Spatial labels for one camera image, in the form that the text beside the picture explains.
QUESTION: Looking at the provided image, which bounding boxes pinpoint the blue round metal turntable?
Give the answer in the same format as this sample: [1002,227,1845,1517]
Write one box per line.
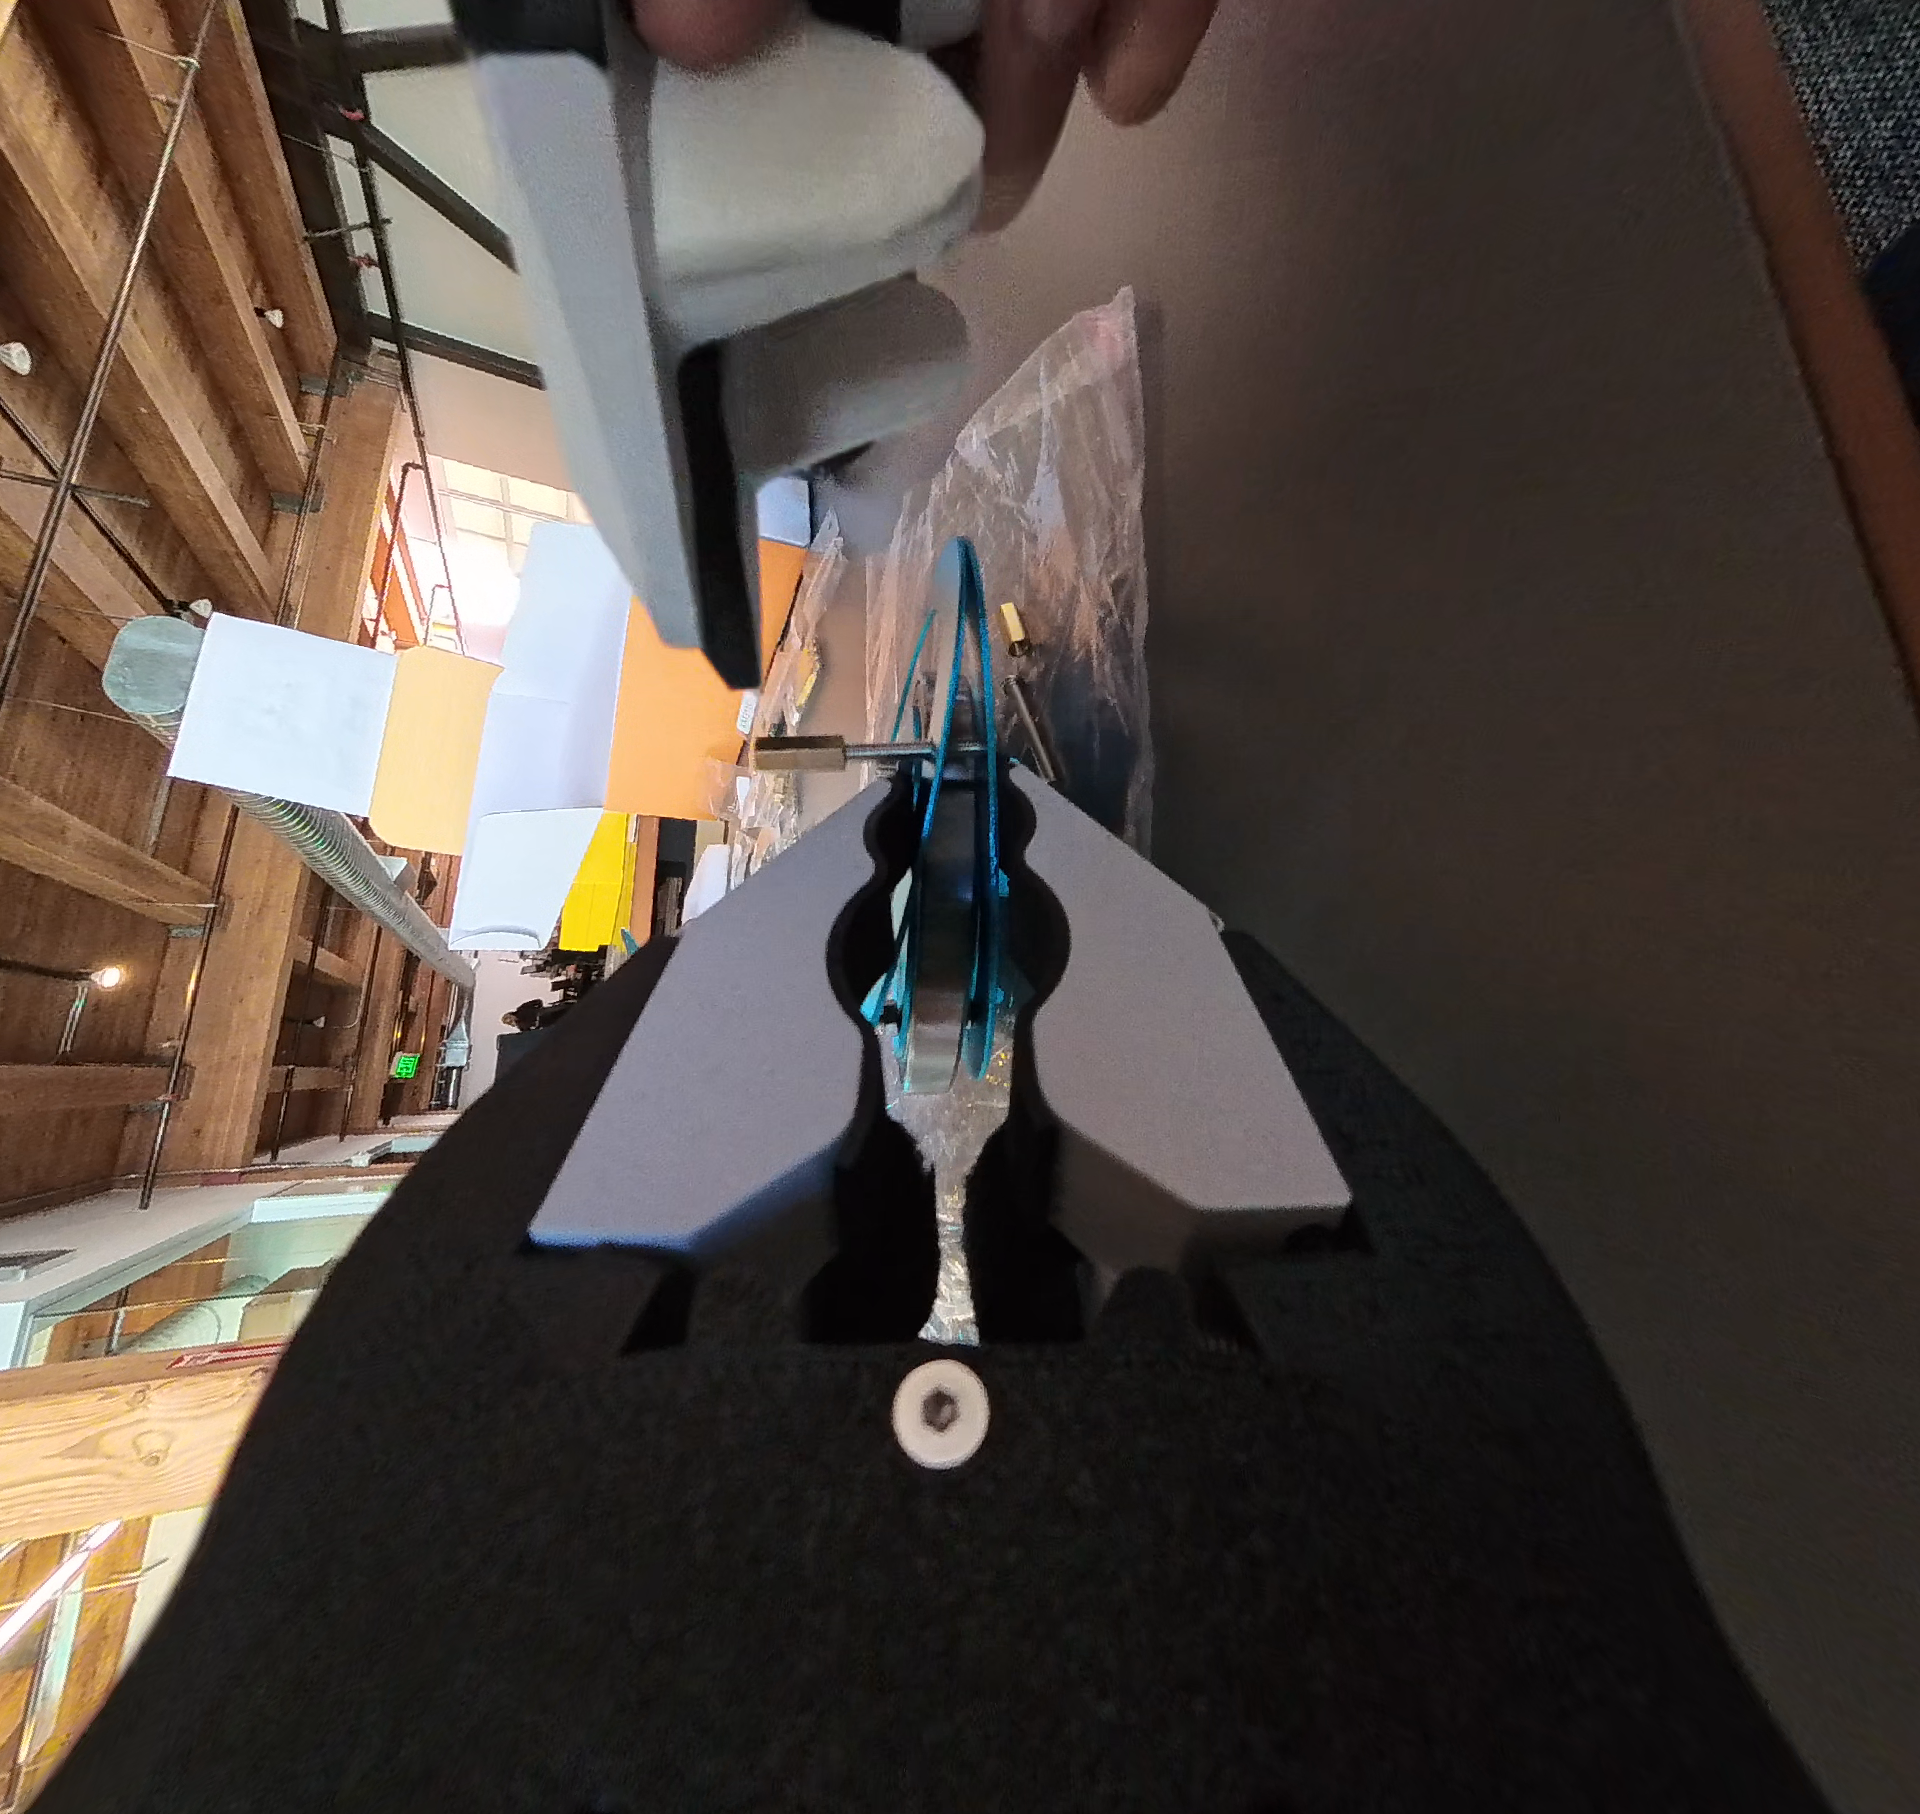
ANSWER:
[862,535,1053,1096]

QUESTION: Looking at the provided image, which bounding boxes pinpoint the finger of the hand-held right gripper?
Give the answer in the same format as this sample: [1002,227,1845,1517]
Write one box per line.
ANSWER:
[476,48,770,695]

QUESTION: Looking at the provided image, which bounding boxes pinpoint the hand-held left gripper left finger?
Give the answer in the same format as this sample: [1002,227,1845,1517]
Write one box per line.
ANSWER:
[524,775,919,1345]

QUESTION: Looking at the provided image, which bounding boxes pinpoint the white box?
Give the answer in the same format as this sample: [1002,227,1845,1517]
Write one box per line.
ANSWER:
[447,815,605,955]

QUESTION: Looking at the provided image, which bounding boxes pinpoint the orange cardboard box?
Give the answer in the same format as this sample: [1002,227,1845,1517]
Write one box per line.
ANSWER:
[481,517,804,825]

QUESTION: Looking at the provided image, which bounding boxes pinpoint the white and tan carton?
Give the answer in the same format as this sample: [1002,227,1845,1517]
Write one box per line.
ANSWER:
[167,615,503,850]

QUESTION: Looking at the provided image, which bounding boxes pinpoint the yellow box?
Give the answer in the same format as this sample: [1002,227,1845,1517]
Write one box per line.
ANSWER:
[558,813,639,974]

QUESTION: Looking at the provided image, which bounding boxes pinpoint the clear plastic bag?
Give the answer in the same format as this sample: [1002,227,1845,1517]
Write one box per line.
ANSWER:
[862,286,1153,1345]

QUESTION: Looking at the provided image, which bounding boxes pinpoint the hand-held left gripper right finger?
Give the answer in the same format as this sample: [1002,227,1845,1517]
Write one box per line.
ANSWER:
[981,766,1351,1339]

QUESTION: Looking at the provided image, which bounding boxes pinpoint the pile of clear hardware bags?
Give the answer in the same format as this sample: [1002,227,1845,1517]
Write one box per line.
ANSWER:
[704,511,848,887]

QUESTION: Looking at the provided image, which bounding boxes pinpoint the grey desk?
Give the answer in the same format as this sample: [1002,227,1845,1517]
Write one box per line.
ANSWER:
[840,0,1920,1814]

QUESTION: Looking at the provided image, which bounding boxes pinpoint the person's blue jeans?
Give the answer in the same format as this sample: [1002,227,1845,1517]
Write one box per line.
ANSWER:
[1858,215,1920,405]

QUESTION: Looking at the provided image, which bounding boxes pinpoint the brass standoff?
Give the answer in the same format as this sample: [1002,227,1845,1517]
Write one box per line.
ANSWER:
[749,733,922,775]

